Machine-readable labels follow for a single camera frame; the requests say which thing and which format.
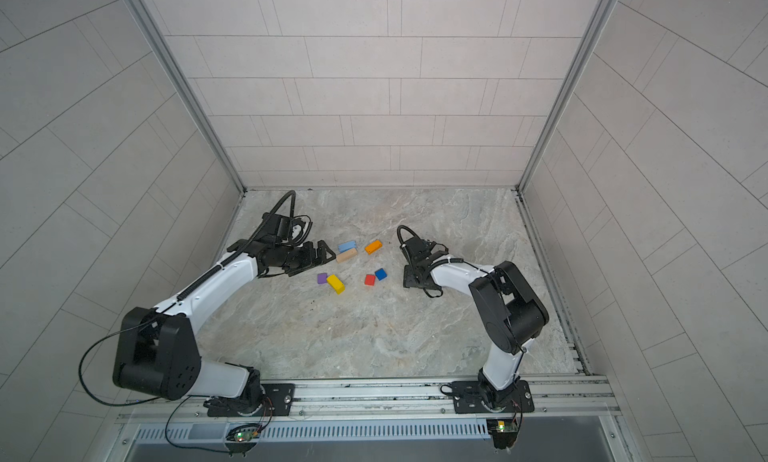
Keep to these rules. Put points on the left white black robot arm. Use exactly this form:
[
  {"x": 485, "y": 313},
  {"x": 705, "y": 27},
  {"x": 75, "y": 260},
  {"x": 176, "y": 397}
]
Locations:
[{"x": 157, "y": 352}]

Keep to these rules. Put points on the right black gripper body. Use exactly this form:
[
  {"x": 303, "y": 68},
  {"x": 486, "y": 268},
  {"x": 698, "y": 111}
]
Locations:
[{"x": 411, "y": 277}]

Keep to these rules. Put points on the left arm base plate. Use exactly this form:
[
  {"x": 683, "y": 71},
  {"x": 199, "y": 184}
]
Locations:
[{"x": 279, "y": 397}]

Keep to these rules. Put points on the natural wood block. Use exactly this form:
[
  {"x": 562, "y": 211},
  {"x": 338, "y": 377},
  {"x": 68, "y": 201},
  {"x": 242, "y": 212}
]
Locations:
[{"x": 346, "y": 255}]

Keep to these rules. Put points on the yellow wood block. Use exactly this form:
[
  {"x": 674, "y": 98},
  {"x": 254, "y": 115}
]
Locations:
[{"x": 336, "y": 283}]

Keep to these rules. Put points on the blue wood cube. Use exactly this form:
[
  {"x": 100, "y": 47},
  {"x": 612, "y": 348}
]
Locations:
[{"x": 380, "y": 274}]

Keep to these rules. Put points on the light blue wood block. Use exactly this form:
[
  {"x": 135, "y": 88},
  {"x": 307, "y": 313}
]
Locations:
[{"x": 345, "y": 246}]

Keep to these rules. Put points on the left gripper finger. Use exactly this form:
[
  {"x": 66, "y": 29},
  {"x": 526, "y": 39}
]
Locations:
[
  {"x": 324, "y": 252},
  {"x": 309, "y": 264}
]

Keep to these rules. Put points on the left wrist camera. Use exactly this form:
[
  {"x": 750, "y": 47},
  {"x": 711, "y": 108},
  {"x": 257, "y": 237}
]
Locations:
[{"x": 278, "y": 227}]

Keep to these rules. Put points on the orange wood block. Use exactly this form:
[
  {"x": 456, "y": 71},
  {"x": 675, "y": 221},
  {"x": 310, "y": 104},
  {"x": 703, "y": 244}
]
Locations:
[{"x": 373, "y": 246}]

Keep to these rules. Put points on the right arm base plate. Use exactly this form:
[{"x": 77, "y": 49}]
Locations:
[{"x": 476, "y": 397}]

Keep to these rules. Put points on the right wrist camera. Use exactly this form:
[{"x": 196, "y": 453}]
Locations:
[{"x": 419, "y": 248}]

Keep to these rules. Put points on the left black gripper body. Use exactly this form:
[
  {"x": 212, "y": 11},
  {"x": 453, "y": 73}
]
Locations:
[{"x": 292, "y": 257}]

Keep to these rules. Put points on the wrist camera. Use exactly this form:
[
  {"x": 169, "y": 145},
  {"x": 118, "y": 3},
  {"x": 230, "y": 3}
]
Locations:
[
  {"x": 278, "y": 227},
  {"x": 419, "y": 248}
]

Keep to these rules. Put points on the aluminium mounting rail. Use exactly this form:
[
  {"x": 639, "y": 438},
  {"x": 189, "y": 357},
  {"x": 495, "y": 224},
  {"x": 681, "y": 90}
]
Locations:
[{"x": 425, "y": 398}]

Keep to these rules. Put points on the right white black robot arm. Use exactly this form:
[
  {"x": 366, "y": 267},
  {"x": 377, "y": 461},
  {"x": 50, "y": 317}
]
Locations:
[{"x": 511, "y": 313}]

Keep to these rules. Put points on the left green circuit board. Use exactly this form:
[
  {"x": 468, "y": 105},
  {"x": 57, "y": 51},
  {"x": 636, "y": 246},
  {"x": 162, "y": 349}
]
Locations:
[{"x": 246, "y": 433}]

